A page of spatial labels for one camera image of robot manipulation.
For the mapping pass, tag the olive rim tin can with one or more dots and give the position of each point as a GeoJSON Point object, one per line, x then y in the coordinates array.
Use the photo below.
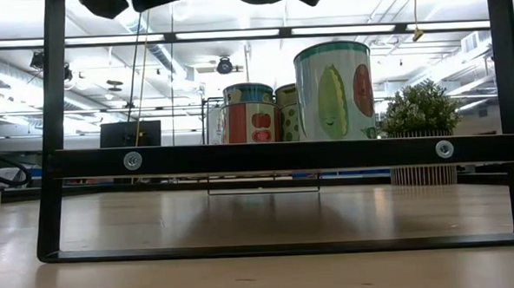
{"type": "Point", "coordinates": [286, 94]}

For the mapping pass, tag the corn print tin can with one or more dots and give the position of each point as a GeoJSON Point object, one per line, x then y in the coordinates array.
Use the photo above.
{"type": "Point", "coordinates": [333, 97]}

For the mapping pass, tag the blue rim tin can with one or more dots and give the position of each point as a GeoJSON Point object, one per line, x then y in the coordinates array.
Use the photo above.
{"type": "Point", "coordinates": [248, 93]}

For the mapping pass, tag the green dots tin can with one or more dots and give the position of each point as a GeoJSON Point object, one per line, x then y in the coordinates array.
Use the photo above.
{"type": "Point", "coordinates": [289, 123]}

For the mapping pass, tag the tomato print tin can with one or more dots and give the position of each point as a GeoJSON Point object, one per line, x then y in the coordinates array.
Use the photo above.
{"type": "Point", "coordinates": [249, 122]}

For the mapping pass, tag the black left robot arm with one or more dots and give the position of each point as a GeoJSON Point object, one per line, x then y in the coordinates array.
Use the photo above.
{"type": "Point", "coordinates": [103, 5]}

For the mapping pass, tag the round black ceiling fixture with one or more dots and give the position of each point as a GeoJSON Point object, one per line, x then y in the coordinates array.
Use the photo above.
{"type": "Point", "coordinates": [224, 66]}

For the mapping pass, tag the black computer monitor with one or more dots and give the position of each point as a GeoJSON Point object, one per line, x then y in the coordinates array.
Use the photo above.
{"type": "Point", "coordinates": [130, 134]}

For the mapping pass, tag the black ceiling spotlight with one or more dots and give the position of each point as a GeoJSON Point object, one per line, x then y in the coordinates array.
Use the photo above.
{"type": "Point", "coordinates": [37, 60]}

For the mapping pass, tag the potted green plant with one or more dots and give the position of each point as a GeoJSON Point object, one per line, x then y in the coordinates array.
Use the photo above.
{"type": "Point", "coordinates": [418, 106]}

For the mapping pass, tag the black overhead frame bar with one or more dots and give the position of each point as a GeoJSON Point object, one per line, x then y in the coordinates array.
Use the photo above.
{"type": "Point", "coordinates": [284, 32]}

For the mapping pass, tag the wooden shelf black frame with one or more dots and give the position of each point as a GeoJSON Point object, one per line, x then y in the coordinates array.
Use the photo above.
{"type": "Point", "coordinates": [283, 156]}

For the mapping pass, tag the black aluminium table frame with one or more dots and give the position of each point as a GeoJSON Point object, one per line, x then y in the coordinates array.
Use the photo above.
{"type": "Point", "coordinates": [111, 190]}

